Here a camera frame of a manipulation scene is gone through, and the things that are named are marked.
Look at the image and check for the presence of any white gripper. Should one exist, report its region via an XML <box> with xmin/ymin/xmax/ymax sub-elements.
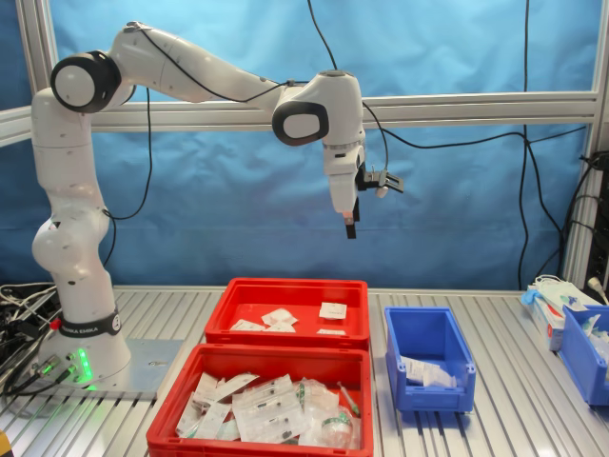
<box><xmin>327</xmin><ymin>170</ymin><xmax>360</xmax><ymax>240</ymax></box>

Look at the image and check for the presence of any white cardboard mask box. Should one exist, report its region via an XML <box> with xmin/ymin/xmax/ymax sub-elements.
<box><xmin>526</xmin><ymin>285</ymin><xmax>585</xmax><ymax>353</ymax></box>

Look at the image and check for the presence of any red plastic crate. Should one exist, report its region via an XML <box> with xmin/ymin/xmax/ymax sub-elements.
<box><xmin>146</xmin><ymin>343</ymin><xmax>376</xmax><ymax>457</ymax></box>
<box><xmin>204</xmin><ymin>277</ymin><xmax>371</xmax><ymax>353</ymax></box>

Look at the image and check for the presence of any blue backdrop sheet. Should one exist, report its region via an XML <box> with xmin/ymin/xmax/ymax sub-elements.
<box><xmin>0</xmin><ymin>0</ymin><xmax>609</xmax><ymax>292</ymax></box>

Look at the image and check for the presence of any blue plastic bin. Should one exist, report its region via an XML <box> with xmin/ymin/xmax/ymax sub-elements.
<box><xmin>557</xmin><ymin>304</ymin><xmax>609</xmax><ymax>407</ymax></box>
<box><xmin>383</xmin><ymin>306</ymin><xmax>477</xmax><ymax>413</ymax></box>

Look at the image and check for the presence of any clear pouch green print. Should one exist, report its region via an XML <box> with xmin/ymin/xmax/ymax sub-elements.
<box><xmin>294</xmin><ymin>378</ymin><xmax>342</xmax><ymax>415</ymax></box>

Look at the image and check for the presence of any green plunger syringe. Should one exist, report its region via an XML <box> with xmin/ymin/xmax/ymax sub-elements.
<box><xmin>335</xmin><ymin>380</ymin><xmax>362</xmax><ymax>419</ymax></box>

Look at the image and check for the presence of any aluminium horizontal beam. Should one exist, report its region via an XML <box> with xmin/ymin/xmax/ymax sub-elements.
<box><xmin>89</xmin><ymin>92</ymin><xmax>599</xmax><ymax>133</ymax></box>

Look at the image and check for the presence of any white paper packet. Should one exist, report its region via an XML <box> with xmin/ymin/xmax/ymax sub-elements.
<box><xmin>175</xmin><ymin>402</ymin><xmax>232</xmax><ymax>439</ymax></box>
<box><xmin>191</xmin><ymin>372</ymin><xmax>221</xmax><ymax>407</ymax></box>
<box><xmin>216</xmin><ymin>373</ymin><xmax>261</xmax><ymax>400</ymax></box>

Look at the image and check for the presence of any clear pouch green cap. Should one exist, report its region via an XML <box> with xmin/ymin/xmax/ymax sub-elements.
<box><xmin>311</xmin><ymin>408</ymin><xmax>362</xmax><ymax>449</ymax></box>

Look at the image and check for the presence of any clear syringe blister strip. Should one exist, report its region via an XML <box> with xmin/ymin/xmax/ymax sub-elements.
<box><xmin>231</xmin><ymin>375</ymin><xmax>313</xmax><ymax>444</ymax></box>

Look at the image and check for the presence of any blue face mask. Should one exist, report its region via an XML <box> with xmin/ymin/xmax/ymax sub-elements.
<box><xmin>520</xmin><ymin>273</ymin><xmax>580</xmax><ymax>309</ymax></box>

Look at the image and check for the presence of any white plug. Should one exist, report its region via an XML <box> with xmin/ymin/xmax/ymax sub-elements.
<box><xmin>588</xmin><ymin>277</ymin><xmax>609</xmax><ymax>306</ymax></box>

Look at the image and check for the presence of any black computer rack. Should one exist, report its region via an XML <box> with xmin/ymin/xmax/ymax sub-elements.
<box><xmin>587</xmin><ymin>150</ymin><xmax>609</xmax><ymax>287</ymax></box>

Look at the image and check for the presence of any clear medical packet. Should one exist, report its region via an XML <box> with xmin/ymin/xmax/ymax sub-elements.
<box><xmin>573</xmin><ymin>312</ymin><xmax>609</xmax><ymax>366</ymax></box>

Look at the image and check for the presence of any aluminium side beam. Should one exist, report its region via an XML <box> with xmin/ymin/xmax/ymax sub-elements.
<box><xmin>0</xmin><ymin>105</ymin><xmax>38</xmax><ymax>147</ymax></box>

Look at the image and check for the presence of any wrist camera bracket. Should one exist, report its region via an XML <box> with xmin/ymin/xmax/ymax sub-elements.
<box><xmin>356</xmin><ymin>163</ymin><xmax>406</xmax><ymax>199</ymax></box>

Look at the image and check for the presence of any black curved cable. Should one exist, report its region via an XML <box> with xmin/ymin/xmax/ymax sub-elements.
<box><xmin>524</xmin><ymin>137</ymin><xmax>565</xmax><ymax>287</ymax></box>

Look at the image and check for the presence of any black hanging cable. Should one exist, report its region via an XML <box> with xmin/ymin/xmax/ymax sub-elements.
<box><xmin>306</xmin><ymin>0</ymin><xmax>589</xmax><ymax>149</ymax></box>

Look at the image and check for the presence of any black camera cable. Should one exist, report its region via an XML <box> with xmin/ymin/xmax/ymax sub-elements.
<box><xmin>102</xmin><ymin>21</ymin><xmax>389</xmax><ymax>268</ymax></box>

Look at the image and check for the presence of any metal base plate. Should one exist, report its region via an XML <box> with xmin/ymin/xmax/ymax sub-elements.
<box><xmin>3</xmin><ymin>338</ymin><xmax>186</xmax><ymax>403</ymax></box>

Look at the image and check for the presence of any black rack cable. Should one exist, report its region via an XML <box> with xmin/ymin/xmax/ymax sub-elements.
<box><xmin>565</xmin><ymin>151</ymin><xmax>601</xmax><ymax>253</ymax></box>

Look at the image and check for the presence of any black vertical cable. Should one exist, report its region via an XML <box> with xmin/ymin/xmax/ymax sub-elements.
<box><xmin>518</xmin><ymin>0</ymin><xmax>532</xmax><ymax>290</ymax></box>

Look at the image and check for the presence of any aluminium frame post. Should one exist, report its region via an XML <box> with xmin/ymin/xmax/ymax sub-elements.
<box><xmin>562</xmin><ymin>0</ymin><xmax>609</xmax><ymax>290</ymax></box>
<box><xmin>17</xmin><ymin>0</ymin><xmax>66</xmax><ymax>118</ymax></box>

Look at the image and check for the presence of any white cable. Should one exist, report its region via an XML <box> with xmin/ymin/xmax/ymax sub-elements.
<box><xmin>0</xmin><ymin>287</ymin><xmax>58</xmax><ymax>313</ymax></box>

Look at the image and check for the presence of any tangled cable bundle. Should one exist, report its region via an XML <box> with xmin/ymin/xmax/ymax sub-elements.
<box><xmin>0</xmin><ymin>282</ymin><xmax>66</xmax><ymax>397</ymax></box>

